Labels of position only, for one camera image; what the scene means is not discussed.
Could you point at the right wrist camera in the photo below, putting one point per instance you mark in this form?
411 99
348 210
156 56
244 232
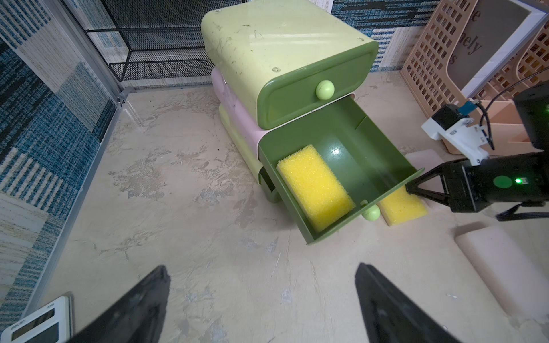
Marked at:
455 125

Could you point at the black wire shelf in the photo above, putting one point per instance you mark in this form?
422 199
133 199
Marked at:
145 40

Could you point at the pink sponge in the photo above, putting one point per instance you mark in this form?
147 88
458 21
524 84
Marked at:
426 159
517 284

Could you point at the white calculator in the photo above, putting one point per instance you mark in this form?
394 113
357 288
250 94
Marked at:
51 323

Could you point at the green three-drawer cabinet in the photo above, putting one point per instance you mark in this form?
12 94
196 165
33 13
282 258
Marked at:
252 43

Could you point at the yellow sponge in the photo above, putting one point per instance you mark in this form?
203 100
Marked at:
317 190
400 207

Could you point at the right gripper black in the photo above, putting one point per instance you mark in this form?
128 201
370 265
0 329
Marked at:
466 188

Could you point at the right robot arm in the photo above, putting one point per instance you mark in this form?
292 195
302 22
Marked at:
532 106

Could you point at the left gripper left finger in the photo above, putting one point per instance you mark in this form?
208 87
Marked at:
138 316

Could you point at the pink desk file organizer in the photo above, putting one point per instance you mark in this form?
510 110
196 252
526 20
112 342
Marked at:
425 73

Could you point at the white book in organizer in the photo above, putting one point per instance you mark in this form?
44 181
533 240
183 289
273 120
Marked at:
494 32

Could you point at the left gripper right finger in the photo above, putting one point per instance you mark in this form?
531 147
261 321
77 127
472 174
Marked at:
389 315

